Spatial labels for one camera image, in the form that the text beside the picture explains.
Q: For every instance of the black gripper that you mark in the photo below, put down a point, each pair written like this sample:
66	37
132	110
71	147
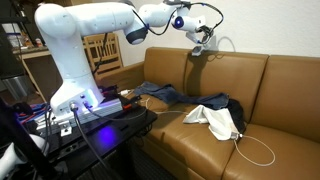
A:
202	36

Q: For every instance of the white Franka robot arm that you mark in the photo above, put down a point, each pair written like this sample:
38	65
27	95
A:
73	50

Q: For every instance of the wooden slatted chair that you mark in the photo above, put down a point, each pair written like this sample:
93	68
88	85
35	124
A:
108	56

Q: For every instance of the brown leather sofa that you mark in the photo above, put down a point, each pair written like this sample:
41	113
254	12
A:
206	80

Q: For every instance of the blue denim jeans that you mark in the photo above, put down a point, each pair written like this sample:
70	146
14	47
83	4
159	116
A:
173	96

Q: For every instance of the black garment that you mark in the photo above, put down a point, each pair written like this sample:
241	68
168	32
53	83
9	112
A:
237	111

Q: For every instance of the white cloth garment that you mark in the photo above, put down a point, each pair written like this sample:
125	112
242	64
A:
216	121

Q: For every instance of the white power adapter block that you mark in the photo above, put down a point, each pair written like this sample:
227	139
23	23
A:
125	92

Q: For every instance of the small white charger plug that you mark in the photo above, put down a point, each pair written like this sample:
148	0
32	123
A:
235	135

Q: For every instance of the silver robot mounting plate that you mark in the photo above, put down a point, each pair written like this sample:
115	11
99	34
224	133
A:
106	108

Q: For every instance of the black cart table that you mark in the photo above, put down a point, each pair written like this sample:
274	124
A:
110	133

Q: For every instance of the small red white can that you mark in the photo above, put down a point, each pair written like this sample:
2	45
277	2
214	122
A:
39	42

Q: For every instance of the wooden desk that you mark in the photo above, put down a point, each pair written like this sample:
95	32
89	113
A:
40	68

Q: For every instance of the gray trash can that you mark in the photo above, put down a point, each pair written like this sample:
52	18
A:
16	86

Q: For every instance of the black monitor screen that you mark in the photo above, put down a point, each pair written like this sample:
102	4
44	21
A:
8	53

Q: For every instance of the black tripod pole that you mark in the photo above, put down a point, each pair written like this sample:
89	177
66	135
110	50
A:
20	140

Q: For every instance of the white rounded device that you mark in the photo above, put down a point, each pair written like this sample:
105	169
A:
8	158

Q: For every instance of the small metal bracket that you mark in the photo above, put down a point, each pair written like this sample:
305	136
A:
65	129

